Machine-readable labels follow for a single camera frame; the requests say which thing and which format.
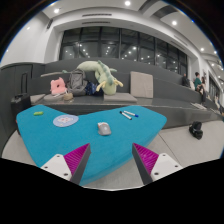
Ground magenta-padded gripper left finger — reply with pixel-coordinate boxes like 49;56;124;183
40;142;92;186

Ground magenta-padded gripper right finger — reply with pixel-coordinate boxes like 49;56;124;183
131;142;184;186

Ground grey computer mouse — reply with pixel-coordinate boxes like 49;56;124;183
97;121;112;136

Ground round light blue mouse pad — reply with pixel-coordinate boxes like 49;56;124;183
52;114;80;128

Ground black bag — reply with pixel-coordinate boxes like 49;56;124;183
188;121;204;140

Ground white marker with blue cap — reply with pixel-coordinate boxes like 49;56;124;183
123;110;140;118

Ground white marker with black cap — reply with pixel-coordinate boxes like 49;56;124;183
119;111;133;121

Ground flat grey seat cushion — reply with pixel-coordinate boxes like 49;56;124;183
103;92;138;103
43;93;69;102
29;93;47;104

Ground tan round pouch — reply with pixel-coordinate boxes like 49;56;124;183
62;92;74;102

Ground black suitcase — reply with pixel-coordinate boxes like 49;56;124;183
10;72;32;122

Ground pink plush cushion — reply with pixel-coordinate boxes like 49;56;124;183
49;77;68;96

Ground person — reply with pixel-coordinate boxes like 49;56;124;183
194;71;203;91
181;73;190;88
199;76;208;105

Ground dark blue patterned bag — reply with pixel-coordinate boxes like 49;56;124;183
84;81;105;98

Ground upright grey seat cushion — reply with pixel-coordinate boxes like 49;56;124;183
129;70;155;99

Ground grey backpack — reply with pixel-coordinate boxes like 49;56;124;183
65;68;89;98

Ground green plush dragon toy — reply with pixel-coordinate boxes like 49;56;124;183
62;59;124;96

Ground ceiling lights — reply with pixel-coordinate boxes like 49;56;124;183
24;0;215;58

